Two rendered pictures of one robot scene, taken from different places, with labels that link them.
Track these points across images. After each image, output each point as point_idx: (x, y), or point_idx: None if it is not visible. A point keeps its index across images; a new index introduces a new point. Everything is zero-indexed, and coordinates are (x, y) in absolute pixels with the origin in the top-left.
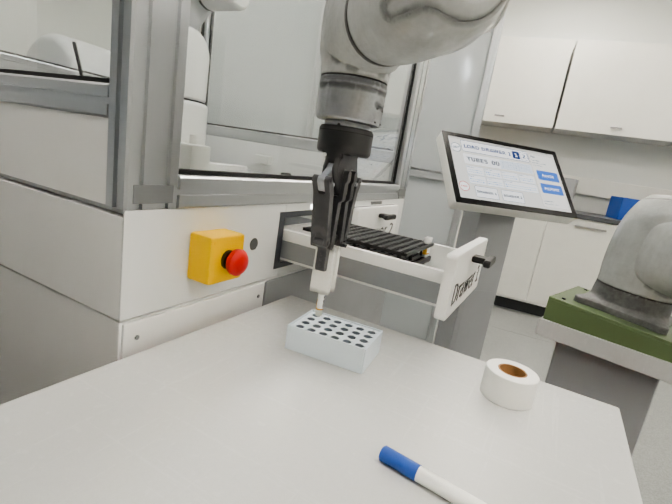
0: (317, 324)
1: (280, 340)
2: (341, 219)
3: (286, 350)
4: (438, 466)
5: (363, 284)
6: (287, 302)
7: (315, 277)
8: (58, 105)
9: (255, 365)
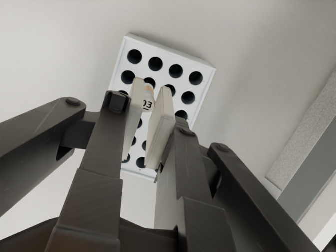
0: (156, 84)
1: (151, 21)
2: (157, 207)
3: (120, 37)
4: None
5: (297, 169)
6: (331, 2)
7: (130, 93)
8: None
9: (54, 0)
